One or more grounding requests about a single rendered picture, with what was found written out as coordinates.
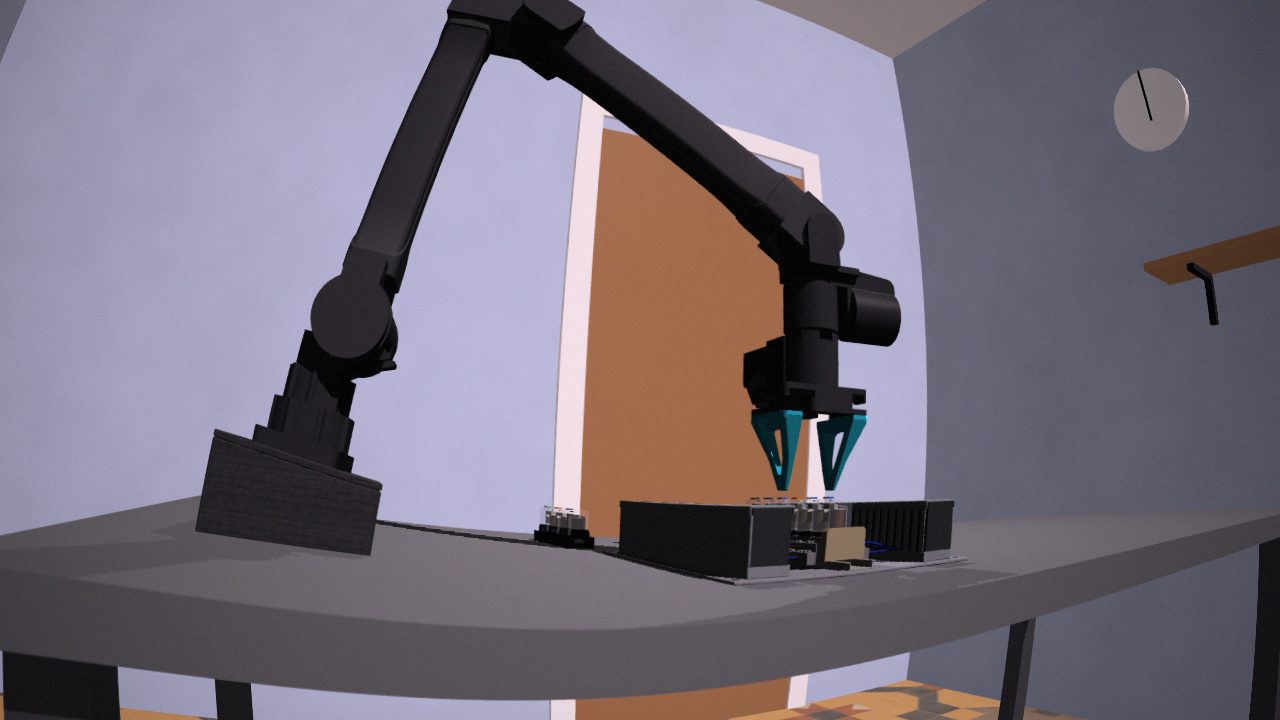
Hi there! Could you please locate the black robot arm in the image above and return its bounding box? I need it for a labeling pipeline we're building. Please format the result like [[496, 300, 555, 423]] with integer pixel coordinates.
[[252, 0, 901, 473]]

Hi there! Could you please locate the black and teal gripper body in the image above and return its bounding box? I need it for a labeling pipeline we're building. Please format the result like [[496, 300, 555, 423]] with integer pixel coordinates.
[[751, 331, 867, 420]]

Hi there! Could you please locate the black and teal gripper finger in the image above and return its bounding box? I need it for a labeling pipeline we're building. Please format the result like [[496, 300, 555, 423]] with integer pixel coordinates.
[[751, 410, 803, 491], [817, 415, 867, 491]]

